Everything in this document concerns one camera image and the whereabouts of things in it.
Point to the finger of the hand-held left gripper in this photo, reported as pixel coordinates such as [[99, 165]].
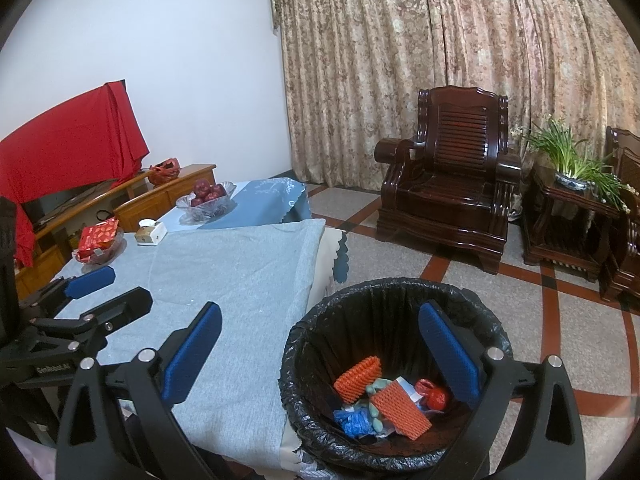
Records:
[[125, 305], [90, 280]]

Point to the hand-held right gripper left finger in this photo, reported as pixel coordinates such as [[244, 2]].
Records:
[[192, 355]]

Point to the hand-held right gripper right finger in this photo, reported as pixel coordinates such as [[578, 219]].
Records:
[[450, 355]]

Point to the red plastic wrapper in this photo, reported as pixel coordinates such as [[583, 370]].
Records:
[[435, 397]]

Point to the green rubber glove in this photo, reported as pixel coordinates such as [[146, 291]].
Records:
[[378, 386], [376, 422]]

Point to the long orange foam net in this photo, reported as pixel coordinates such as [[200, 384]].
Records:
[[355, 377]]

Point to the trash bin with black bag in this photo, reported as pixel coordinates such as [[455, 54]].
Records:
[[350, 320]]

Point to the glass dish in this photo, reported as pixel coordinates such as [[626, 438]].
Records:
[[107, 256]]

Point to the red patterned packet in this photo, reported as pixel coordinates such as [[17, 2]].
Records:
[[97, 237]]

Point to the tissue box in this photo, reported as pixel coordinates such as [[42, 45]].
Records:
[[150, 234]]

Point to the black television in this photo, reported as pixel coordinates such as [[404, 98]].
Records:
[[60, 200]]

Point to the wooden television cabinet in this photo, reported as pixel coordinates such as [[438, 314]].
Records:
[[145, 205]]

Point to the glass fruit bowl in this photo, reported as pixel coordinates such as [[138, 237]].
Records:
[[210, 212]]

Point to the red apple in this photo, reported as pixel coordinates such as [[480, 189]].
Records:
[[196, 201], [201, 186], [218, 191]]

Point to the red plastic bag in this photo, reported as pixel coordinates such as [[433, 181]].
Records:
[[164, 172]]

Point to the red cloth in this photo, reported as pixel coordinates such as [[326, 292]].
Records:
[[65, 145]]

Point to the dark wooden armchair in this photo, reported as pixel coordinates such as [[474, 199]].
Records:
[[625, 260], [450, 195]]

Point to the blue patterned tablecloth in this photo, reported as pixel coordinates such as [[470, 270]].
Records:
[[265, 200]]

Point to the dark wooden side table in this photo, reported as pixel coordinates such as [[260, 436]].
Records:
[[560, 220]]

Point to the potted green plant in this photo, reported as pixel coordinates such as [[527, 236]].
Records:
[[565, 150]]

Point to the beige floral curtain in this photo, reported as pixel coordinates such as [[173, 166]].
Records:
[[425, 35]]

